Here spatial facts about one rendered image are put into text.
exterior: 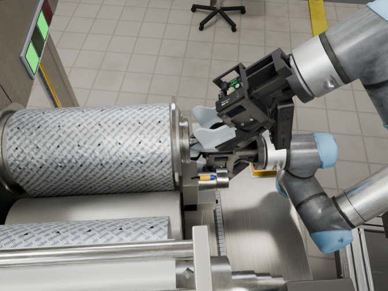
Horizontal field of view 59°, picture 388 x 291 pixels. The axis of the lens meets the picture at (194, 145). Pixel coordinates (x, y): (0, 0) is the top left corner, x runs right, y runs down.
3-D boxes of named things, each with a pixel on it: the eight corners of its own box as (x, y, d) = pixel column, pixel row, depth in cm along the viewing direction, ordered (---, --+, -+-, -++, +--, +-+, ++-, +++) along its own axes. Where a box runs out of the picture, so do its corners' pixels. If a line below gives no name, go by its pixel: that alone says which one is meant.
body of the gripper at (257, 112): (208, 81, 52) (278, 36, 46) (239, 108, 57) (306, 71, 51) (212, 119, 47) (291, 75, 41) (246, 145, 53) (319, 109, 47)
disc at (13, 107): (28, 209, 57) (-16, 163, 45) (25, 209, 57) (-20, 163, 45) (45, 138, 65) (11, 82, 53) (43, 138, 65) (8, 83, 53)
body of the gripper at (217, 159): (202, 126, 69) (261, 123, 69) (201, 150, 76) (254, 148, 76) (205, 157, 65) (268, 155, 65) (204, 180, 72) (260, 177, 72)
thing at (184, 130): (188, 113, 53) (187, 122, 60) (175, 114, 53) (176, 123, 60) (190, 161, 52) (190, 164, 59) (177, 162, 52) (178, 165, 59)
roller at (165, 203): (183, 275, 57) (181, 252, 47) (28, 284, 56) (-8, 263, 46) (181, 209, 64) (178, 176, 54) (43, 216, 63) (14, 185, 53)
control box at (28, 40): (35, 79, 78) (22, 56, 73) (32, 80, 78) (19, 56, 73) (54, 15, 93) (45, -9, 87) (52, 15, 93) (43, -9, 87)
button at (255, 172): (278, 175, 93) (280, 170, 91) (252, 176, 92) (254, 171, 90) (273, 153, 97) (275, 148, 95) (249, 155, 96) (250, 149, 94)
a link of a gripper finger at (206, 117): (172, 113, 58) (216, 89, 53) (194, 129, 61) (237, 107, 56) (172, 128, 56) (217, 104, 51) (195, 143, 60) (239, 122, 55)
